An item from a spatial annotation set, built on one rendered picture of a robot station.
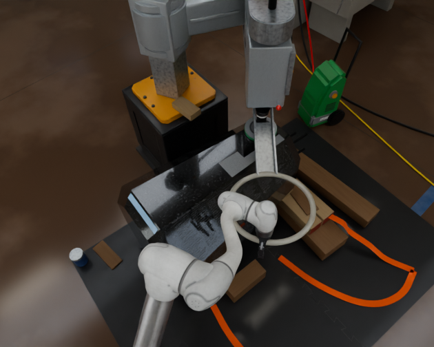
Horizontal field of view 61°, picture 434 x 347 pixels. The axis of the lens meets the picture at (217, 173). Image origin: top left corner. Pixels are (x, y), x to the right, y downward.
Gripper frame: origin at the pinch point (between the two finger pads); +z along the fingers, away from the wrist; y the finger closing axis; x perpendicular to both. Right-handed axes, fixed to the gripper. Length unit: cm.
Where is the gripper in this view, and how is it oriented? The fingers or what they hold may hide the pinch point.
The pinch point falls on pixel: (262, 250)
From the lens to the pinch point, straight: 203.2
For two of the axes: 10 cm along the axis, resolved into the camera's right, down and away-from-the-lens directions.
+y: 2.5, -7.5, 6.1
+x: -9.7, -1.8, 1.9
